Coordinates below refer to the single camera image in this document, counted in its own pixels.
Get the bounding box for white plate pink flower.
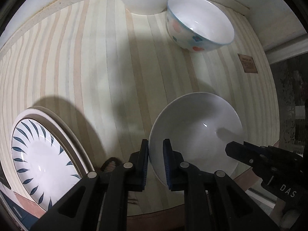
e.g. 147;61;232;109
11;105;95;174

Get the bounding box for blue cabinet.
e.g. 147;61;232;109
1;190;38;230

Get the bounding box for white plate blue leaves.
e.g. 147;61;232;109
12;118;81;211

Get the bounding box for striped table mat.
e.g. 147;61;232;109
0;0;281;222

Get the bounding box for brown mat label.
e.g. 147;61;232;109
238;54;258;74

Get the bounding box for plain white bowl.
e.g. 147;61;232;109
149;92;244;185

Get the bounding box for white bowl coloured dots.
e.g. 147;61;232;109
166;0;235;53

